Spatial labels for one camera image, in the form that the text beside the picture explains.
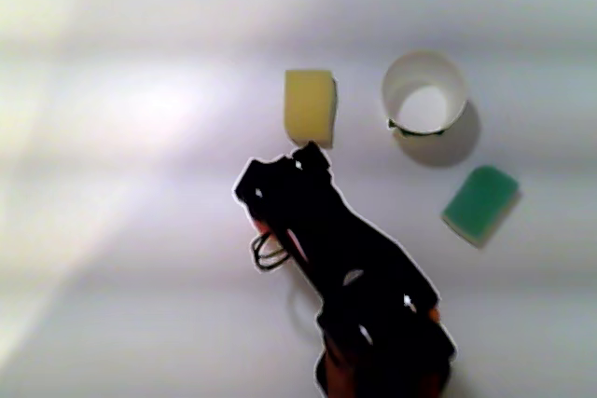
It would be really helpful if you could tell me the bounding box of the red sponge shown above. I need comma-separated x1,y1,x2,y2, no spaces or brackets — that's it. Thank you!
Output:
253,219,309,262

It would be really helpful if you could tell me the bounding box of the yellow sponge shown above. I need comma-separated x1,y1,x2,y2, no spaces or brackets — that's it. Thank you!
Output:
284,68,338,150

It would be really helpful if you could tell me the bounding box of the white paper cup green band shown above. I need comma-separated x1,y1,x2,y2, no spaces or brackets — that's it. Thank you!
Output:
380,49,469,141

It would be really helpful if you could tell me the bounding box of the green sponge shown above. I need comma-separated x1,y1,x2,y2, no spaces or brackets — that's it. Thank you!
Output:
440,164,521,250

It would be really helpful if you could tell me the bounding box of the black looped motor cable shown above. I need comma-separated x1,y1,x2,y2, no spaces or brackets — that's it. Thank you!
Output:
248,232,291,274

